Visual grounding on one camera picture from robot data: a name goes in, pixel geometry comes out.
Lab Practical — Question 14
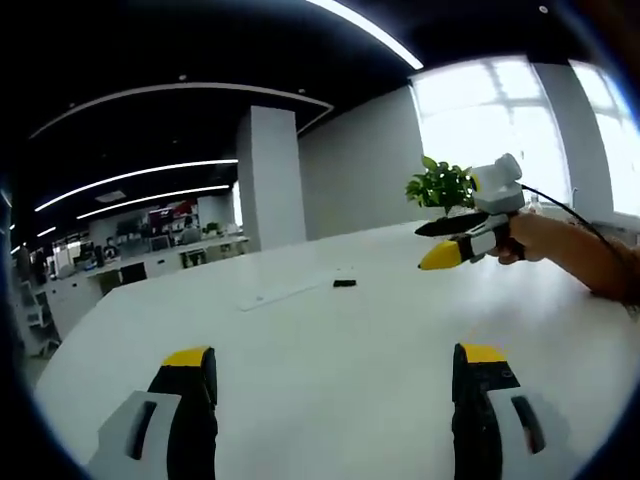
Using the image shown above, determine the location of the person's right hand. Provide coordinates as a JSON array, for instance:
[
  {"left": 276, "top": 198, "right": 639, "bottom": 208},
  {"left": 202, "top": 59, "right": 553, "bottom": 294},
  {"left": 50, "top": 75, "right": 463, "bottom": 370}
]
[{"left": 489, "top": 210, "right": 552, "bottom": 267}]

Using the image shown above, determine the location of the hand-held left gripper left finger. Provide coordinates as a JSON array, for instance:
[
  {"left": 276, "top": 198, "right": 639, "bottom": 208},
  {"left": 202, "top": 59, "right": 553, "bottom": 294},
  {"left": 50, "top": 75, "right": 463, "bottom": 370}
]
[{"left": 84, "top": 345, "right": 220, "bottom": 480}]

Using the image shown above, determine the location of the long ceiling light strip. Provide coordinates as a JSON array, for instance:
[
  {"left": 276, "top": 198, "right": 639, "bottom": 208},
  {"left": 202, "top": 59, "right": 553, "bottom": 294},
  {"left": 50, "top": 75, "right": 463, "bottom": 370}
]
[
  {"left": 76, "top": 184, "right": 232, "bottom": 221},
  {"left": 34, "top": 159, "right": 241, "bottom": 212}
]

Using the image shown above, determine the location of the straight bright ceiling light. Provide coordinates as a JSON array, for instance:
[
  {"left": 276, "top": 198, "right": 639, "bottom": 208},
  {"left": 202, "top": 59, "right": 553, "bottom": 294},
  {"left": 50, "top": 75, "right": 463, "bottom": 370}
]
[{"left": 306, "top": 0, "right": 425, "bottom": 70}]

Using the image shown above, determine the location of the white office chair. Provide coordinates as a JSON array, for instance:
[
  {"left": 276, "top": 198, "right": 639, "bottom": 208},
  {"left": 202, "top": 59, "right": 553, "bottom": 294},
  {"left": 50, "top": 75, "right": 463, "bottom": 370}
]
[{"left": 19, "top": 278, "right": 62, "bottom": 357}]

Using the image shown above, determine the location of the white office desk row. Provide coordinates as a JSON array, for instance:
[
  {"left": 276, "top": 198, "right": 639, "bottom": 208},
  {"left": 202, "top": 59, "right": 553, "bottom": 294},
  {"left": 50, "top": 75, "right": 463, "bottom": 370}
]
[{"left": 47, "top": 233, "right": 252, "bottom": 322}]

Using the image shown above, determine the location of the green potted plant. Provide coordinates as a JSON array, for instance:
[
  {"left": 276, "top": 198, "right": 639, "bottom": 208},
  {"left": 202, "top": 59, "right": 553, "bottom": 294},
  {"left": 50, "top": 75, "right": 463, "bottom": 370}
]
[{"left": 404, "top": 155, "right": 477, "bottom": 212}]

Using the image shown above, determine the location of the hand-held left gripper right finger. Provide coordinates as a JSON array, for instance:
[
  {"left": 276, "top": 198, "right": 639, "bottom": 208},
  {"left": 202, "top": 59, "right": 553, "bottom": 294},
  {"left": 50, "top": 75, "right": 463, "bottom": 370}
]
[{"left": 451, "top": 342, "right": 571, "bottom": 480}]

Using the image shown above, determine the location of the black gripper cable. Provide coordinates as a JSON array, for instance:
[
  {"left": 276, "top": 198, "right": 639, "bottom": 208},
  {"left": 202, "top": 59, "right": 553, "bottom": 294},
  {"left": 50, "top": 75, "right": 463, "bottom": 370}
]
[{"left": 519, "top": 183, "right": 640, "bottom": 317}]

